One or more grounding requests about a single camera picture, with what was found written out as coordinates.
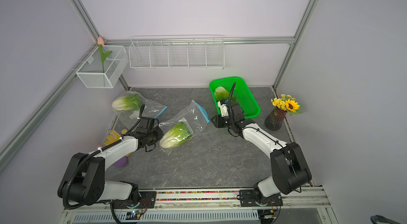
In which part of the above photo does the chinese cabbage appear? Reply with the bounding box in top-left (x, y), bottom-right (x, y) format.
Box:
top-left (214, 86), bottom-right (230, 102)
top-left (112, 94), bottom-right (143, 111)
top-left (160, 121), bottom-right (192, 149)

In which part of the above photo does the clear zip-top bag blue seal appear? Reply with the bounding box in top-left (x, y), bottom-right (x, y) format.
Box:
top-left (159, 101), bottom-right (209, 153)

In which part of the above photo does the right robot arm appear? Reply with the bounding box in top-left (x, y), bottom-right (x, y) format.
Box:
top-left (211, 83), bottom-right (312, 206)

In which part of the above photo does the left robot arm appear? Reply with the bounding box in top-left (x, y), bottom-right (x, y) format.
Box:
top-left (57, 104), bottom-right (163, 210)

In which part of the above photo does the yellow toy hand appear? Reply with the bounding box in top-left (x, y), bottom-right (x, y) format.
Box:
top-left (102, 129), bottom-right (127, 146)

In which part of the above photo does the green plastic basket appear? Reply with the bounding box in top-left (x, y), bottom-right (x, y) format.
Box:
top-left (209, 76), bottom-right (261, 119)

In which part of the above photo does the dark glass vase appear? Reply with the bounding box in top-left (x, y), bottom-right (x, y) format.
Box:
top-left (265, 107), bottom-right (287, 131)

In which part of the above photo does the yellow sunflower bouquet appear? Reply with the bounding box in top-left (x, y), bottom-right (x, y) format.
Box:
top-left (271, 94), bottom-right (303, 115)

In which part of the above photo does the artificial pink tulip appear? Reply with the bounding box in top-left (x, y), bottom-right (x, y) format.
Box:
top-left (97, 36), bottom-right (112, 73)

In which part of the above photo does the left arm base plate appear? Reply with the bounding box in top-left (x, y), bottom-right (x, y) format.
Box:
top-left (113, 191), bottom-right (157, 209)

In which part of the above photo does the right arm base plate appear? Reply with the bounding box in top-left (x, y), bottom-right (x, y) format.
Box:
top-left (236, 189), bottom-right (283, 207)

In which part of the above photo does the white mesh wall basket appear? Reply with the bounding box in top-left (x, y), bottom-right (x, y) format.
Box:
top-left (76, 45), bottom-right (129, 88)

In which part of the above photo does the white wire wall shelf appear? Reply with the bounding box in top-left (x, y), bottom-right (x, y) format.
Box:
top-left (129, 35), bottom-right (225, 70)

